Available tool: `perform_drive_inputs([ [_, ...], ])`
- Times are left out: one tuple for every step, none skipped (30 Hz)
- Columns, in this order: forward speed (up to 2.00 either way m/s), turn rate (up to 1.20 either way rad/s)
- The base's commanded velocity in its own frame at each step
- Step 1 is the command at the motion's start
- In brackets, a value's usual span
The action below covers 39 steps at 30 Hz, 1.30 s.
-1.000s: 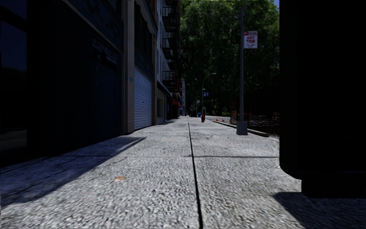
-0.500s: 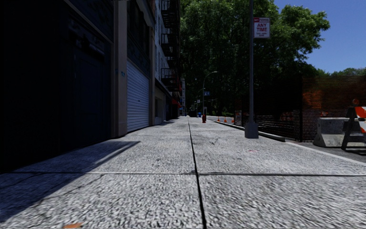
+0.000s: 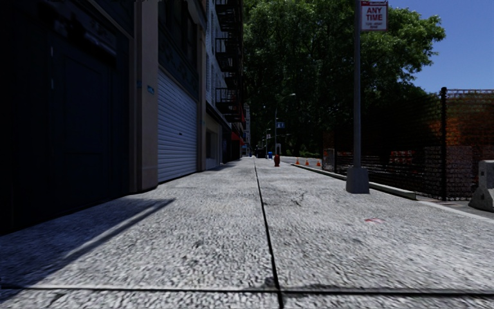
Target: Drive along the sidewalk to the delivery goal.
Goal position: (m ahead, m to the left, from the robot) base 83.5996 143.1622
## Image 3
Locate white brick building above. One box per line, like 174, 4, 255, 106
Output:
203, 0, 246, 171

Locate trees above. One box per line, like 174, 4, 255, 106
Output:
242, 0, 447, 158

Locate black mesh fence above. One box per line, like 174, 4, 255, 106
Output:
322, 86, 494, 201

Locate dark building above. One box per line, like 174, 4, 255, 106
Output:
0, 0, 208, 236

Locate red brick building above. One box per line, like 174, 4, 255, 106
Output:
428, 89, 494, 155

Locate grey concrete barrier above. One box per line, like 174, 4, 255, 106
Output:
468, 160, 494, 212

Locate sign on a post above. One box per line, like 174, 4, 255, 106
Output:
345, 0, 390, 194

